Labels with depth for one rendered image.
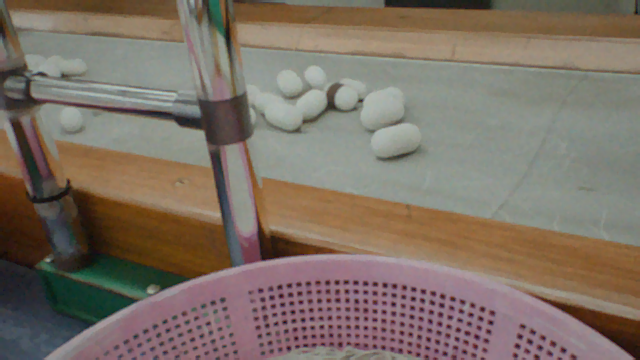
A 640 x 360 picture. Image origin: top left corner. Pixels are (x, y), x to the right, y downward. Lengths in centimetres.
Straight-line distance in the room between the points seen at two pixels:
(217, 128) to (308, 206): 9
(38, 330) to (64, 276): 5
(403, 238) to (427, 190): 10
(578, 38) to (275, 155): 32
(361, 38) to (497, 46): 15
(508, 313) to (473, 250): 4
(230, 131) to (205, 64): 3
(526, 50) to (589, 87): 8
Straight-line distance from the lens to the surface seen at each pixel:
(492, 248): 31
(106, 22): 91
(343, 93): 52
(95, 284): 41
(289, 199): 35
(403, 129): 44
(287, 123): 49
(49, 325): 46
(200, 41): 26
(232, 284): 30
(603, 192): 41
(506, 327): 28
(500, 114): 52
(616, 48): 62
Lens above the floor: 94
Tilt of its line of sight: 30 degrees down
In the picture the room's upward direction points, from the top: 6 degrees counter-clockwise
